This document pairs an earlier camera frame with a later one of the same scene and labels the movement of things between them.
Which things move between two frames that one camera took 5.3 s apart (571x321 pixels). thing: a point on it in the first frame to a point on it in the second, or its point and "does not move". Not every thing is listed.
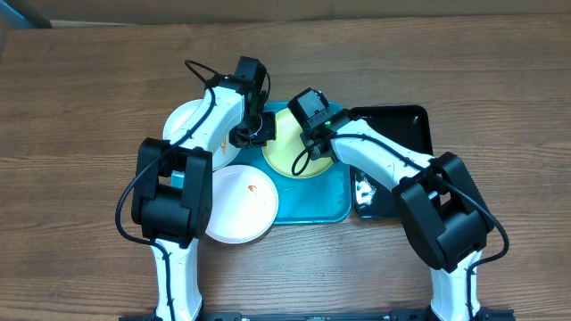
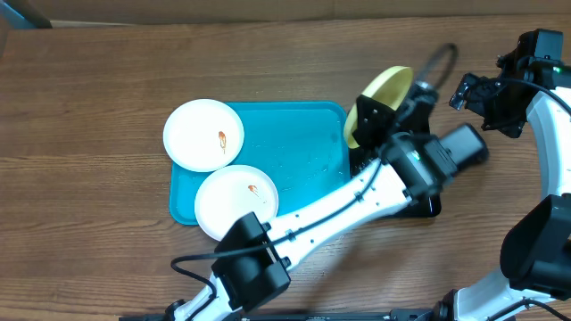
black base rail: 484,314 does not move
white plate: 244,205 does not move
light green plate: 282,152 to 391,89
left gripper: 269,134 to 379,121
